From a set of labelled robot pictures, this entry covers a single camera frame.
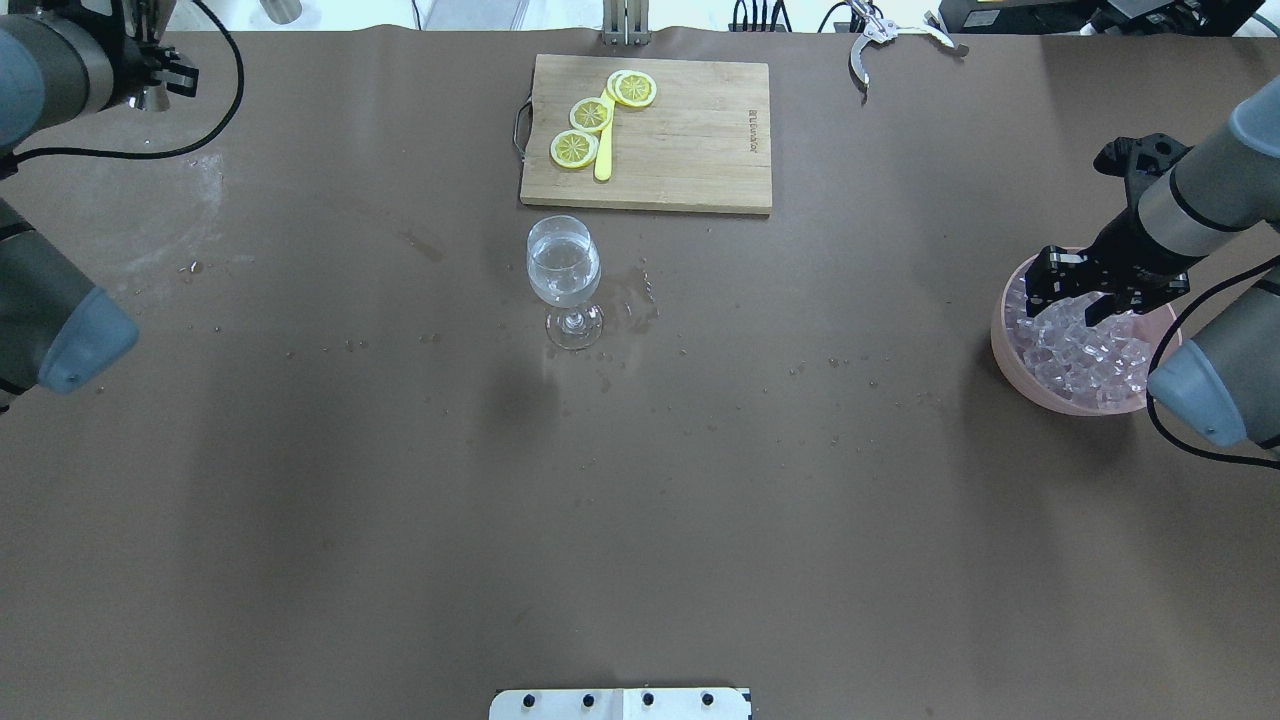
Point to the metal reacher grabber tool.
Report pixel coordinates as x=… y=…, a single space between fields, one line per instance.
x=880 y=31

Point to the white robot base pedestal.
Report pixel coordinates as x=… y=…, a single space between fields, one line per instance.
x=623 y=703

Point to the aluminium frame post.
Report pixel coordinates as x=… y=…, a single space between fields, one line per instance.
x=626 y=23

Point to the pink bowl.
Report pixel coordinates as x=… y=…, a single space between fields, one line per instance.
x=1085 y=335

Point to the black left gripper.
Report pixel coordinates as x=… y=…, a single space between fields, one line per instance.
x=137 y=58

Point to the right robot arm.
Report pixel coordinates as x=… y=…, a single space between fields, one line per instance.
x=1212 y=383

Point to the lemon slice far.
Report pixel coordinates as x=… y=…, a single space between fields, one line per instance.
x=632 y=88

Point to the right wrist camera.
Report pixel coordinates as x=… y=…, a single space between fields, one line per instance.
x=1139 y=161

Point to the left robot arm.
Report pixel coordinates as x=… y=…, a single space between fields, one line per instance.
x=65 y=61

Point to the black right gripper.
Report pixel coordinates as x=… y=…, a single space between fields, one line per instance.
x=1122 y=247

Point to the clear wine glass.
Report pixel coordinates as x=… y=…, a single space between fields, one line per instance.
x=564 y=270

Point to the bamboo cutting board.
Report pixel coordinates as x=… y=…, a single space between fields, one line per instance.
x=704 y=145

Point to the pile of clear ice cubes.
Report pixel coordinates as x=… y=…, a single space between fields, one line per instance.
x=1080 y=350

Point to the lemon slice middle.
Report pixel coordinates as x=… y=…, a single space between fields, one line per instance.
x=592 y=115

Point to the lemon slice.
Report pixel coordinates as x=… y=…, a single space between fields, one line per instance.
x=573 y=149
x=592 y=115
x=632 y=88

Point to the lemon slice near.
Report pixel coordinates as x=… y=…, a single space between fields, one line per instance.
x=573 y=149

